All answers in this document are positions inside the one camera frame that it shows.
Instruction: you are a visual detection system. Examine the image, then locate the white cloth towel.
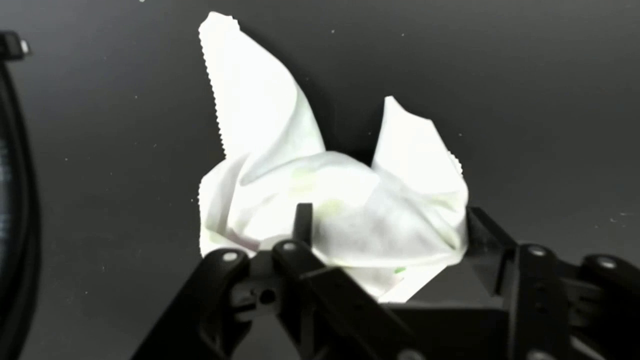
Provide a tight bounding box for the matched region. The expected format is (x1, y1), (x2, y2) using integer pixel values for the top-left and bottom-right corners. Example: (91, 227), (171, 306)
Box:
(198, 11), (470, 304)

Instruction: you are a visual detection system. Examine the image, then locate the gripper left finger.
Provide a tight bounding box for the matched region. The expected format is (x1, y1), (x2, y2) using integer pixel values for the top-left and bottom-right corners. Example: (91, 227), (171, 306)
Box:
(131, 202), (426, 360)

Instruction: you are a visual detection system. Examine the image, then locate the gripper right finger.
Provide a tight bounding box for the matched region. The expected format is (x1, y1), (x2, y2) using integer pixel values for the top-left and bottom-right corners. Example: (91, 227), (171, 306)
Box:
(465, 206), (640, 360)

